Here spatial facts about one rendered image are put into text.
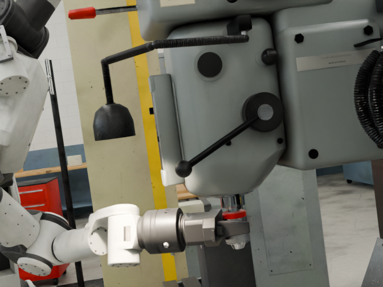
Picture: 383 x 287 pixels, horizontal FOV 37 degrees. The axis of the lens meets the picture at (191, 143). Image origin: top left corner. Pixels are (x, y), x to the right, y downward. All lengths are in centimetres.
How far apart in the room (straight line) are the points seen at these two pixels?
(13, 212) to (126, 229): 26
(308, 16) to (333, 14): 5
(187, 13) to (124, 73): 184
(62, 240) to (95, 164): 153
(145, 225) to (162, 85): 28
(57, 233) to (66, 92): 881
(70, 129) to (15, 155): 881
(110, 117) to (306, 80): 35
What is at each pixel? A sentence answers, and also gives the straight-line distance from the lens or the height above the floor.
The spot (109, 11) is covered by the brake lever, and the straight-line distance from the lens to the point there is 120.
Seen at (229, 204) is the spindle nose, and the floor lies 129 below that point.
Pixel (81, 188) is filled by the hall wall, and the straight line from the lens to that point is 1014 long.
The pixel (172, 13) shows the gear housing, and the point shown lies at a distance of 99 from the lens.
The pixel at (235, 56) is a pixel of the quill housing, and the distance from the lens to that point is 102.
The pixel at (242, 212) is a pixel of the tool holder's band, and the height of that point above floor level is 127.
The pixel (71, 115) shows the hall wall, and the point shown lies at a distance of 1010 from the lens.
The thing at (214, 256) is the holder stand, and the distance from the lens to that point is 145.
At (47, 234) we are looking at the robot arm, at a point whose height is 124.
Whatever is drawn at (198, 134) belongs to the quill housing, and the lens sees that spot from 101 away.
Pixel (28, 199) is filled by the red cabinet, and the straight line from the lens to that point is 564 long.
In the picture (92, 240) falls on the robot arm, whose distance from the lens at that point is 123.
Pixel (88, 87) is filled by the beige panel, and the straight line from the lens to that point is 281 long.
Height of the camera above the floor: 147
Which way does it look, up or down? 3 degrees down
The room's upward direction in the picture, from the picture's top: 8 degrees counter-clockwise
